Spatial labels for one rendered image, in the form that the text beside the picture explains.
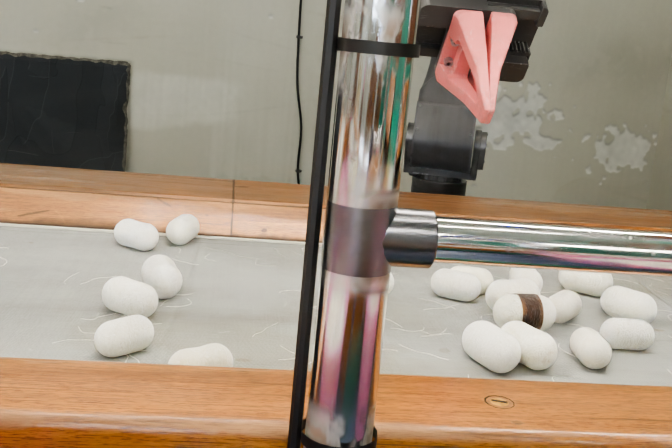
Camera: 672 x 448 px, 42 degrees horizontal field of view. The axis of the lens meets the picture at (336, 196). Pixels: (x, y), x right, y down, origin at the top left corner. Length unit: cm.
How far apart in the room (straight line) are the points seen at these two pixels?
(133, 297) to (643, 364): 28
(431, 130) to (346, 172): 68
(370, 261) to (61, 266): 33
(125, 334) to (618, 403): 22
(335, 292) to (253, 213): 40
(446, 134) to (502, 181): 181
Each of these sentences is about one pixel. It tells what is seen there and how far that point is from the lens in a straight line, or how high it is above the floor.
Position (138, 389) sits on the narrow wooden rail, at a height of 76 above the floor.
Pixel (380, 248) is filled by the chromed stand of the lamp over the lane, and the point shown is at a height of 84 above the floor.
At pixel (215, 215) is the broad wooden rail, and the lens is 67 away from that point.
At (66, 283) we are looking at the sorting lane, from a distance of 54.
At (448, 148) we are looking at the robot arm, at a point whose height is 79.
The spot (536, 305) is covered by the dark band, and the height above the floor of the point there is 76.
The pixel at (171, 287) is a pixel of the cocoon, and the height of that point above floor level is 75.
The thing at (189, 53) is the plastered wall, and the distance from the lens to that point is 253.
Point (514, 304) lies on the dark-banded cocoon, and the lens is 51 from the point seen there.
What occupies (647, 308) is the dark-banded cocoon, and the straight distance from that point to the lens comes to 57.
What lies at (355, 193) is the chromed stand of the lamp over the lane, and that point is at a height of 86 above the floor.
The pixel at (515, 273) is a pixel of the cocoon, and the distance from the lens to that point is 59.
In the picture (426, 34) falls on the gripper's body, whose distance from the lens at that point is 69.
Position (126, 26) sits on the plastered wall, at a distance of 253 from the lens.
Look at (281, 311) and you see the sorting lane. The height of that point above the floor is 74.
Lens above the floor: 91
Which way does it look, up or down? 11 degrees down
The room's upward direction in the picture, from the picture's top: 5 degrees clockwise
